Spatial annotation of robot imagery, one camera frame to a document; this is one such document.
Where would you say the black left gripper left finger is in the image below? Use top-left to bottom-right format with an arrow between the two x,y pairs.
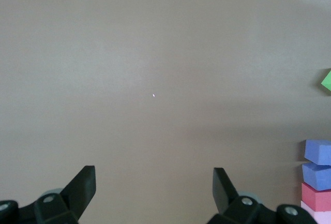
0,165 -> 97,224

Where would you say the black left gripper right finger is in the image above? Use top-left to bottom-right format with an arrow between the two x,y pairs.
208,167 -> 318,224

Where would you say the red foam block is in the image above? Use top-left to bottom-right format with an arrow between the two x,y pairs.
301,182 -> 331,212

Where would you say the purple foam block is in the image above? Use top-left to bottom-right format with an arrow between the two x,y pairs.
302,162 -> 331,192
304,139 -> 331,167

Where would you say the pink foam block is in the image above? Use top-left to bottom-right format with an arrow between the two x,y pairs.
300,200 -> 331,224

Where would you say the green foam block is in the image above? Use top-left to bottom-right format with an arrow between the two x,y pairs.
320,68 -> 331,92

